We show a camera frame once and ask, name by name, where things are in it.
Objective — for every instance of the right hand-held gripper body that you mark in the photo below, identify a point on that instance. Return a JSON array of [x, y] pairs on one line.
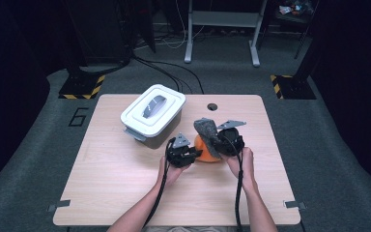
[[230, 143]]

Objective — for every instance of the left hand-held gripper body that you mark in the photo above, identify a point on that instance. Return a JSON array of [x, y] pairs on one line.
[[180, 156]]

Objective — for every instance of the orange plush toy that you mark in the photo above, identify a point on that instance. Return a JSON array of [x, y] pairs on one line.
[[203, 154]]

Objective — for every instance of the grey fuzzy cloth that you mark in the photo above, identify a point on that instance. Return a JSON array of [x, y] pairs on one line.
[[207, 135]]

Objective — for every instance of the person's left hand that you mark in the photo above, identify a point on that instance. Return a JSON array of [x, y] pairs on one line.
[[169, 174]]

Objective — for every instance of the person's right hand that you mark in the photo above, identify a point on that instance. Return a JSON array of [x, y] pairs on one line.
[[246, 167]]

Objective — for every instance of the black stand striped base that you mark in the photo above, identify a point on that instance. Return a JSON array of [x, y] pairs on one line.
[[80, 87], [294, 87]]

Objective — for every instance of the grey tape strip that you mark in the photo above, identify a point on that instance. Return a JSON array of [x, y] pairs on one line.
[[59, 205], [294, 204]]

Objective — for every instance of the colourful clutter on shelf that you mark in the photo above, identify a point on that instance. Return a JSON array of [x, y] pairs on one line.
[[294, 8]]

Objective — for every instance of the black equipment cabinet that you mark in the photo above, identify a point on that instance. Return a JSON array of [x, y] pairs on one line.
[[99, 29]]

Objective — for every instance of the white metal desk frame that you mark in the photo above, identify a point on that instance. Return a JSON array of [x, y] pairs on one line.
[[225, 18]]

